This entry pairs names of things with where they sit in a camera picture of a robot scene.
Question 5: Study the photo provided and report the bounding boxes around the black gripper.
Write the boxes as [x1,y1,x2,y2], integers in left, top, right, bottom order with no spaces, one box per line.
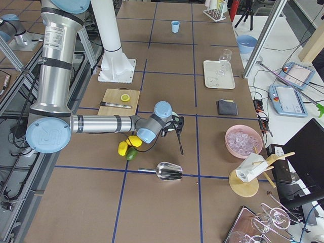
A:
[161,115,184,137]

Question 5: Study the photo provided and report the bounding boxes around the light blue plastic cup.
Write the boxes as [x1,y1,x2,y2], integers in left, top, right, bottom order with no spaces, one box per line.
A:
[171,21,180,33]

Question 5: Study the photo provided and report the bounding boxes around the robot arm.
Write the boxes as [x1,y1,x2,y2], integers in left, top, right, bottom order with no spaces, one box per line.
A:
[25,1,184,154]

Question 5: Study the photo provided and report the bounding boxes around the metal ice scoop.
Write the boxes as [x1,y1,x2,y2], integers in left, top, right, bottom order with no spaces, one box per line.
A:
[138,161,183,181]

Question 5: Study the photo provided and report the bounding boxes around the pink bowl of ice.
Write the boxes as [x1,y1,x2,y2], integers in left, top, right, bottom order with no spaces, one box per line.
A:
[225,125,263,158]

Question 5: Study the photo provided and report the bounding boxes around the large blue bowl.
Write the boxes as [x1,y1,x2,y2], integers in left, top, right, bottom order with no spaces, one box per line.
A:
[236,35,258,54]

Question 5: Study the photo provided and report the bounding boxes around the yellow lemon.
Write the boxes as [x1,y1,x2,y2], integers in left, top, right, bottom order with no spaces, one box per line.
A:
[126,135,142,147]
[117,141,129,156]

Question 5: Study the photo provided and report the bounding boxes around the grey yellow folded cloth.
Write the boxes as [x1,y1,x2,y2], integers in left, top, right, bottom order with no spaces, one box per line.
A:
[216,99,238,115]

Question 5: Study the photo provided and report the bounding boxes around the green lime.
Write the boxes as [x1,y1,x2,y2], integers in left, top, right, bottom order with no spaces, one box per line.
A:
[125,147,138,161]

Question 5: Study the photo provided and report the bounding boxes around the lemon half slice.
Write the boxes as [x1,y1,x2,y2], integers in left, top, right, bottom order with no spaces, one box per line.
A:
[120,94,130,102]

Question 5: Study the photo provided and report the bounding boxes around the cream bear tray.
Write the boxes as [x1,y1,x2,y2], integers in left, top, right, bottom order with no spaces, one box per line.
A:
[203,60,235,90]

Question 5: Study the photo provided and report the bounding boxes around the wooden cutting board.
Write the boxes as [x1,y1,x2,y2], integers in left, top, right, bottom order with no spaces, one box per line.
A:
[97,88,140,116]

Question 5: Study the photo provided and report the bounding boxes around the steel muddler rod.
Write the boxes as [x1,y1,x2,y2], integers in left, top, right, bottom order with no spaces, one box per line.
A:
[100,101,132,109]

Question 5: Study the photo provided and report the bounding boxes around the clear wine glass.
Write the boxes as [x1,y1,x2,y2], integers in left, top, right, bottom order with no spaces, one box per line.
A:
[217,49,232,76]

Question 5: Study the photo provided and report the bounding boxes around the white carton on stand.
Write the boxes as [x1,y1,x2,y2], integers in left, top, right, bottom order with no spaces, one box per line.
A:
[235,153,268,183]

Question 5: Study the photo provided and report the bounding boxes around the round wooden stand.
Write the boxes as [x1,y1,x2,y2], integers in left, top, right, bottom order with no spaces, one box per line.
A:
[229,152,295,197]

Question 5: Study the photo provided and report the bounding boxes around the blue teach pendant near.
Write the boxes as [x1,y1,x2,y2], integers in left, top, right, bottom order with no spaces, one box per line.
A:
[269,85,308,117]

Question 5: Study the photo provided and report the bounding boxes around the blue teach pendant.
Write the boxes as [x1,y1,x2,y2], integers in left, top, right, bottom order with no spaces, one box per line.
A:
[269,85,308,117]
[279,62,315,90]

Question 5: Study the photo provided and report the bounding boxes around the blue teach pendant far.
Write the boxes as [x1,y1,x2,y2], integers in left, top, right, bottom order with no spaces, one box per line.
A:
[279,62,315,90]

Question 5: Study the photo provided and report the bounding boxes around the glass goblets on tray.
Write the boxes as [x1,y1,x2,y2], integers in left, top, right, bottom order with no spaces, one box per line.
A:
[223,203,296,243]

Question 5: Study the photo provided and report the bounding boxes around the black monitor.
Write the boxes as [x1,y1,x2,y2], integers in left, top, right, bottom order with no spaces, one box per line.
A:
[282,118,323,209]

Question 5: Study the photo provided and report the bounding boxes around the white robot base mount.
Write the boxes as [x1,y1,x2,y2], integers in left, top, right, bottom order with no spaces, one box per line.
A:
[91,0,136,84]

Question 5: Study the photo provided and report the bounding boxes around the white wire cup rack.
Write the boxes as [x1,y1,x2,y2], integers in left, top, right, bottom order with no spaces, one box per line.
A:
[203,0,228,22]

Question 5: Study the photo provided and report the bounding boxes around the black camera tripod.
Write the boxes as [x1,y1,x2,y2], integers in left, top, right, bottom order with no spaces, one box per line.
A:
[234,0,254,31]

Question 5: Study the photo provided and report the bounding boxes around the aluminium frame post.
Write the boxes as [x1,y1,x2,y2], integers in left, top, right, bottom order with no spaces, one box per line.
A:
[242,0,287,78]

